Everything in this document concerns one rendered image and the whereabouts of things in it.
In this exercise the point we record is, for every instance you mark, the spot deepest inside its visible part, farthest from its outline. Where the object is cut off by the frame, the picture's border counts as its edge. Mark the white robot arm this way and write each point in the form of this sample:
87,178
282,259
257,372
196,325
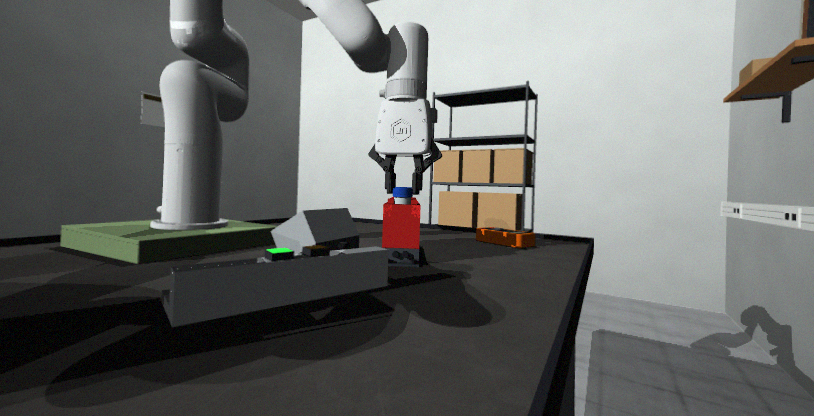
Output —
193,93

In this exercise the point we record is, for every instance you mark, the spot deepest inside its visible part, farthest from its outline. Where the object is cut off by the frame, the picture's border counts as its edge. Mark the black table edge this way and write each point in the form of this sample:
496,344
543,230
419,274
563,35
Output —
542,401

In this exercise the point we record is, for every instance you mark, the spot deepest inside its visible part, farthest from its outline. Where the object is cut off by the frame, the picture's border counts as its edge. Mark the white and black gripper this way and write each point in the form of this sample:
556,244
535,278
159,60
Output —
402,130

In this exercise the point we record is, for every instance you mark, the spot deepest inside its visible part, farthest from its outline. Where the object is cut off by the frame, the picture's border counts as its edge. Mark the orange digital multimeter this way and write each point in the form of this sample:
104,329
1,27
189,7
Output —
506,237

